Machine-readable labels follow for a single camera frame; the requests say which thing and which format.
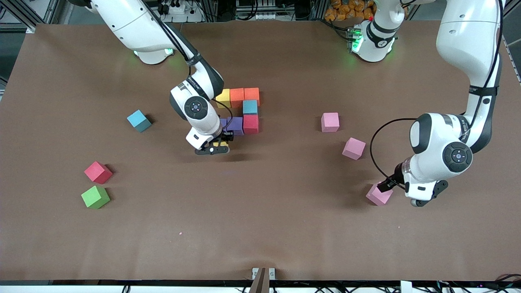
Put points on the purple foam cube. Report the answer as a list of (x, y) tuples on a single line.
[(237, 126), (223, 122)]

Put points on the yellow foam cube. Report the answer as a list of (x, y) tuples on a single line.
[(222, 143), (226, 97)]

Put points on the white power strip with plugs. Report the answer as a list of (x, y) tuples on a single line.
[(175, 9)]

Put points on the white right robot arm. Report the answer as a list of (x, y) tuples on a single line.
[(134, 24)]

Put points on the green foam cube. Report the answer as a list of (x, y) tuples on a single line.
[(95, 197)]

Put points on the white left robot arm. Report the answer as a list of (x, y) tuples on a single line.
[(468, 36)]

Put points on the cyan foam cube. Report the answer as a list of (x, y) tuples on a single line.
[(138, 121), (250, 107)]

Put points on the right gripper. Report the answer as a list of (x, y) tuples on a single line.
[(224, 138)]

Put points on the bag of orange fruit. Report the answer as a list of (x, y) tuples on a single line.
[(346, 9)]

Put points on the orange foam cube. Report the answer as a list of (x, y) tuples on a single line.
[(237, 97), (251, 95)]

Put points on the aluminium frame rail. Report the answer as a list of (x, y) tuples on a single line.
[(508, 49), (38, 14)]

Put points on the brown tapered post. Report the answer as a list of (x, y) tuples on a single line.
[(259, 283)]

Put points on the pink foam cube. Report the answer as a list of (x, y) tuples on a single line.
[(330, 121), (378, 197), (353, 147)]

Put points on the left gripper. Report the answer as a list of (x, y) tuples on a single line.
[(390, 182)]

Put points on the metal table edge bracket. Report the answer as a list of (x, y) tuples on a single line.
[(254, 272)]

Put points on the red foam cube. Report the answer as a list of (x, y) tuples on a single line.
[(97, 172), (250, 124)]

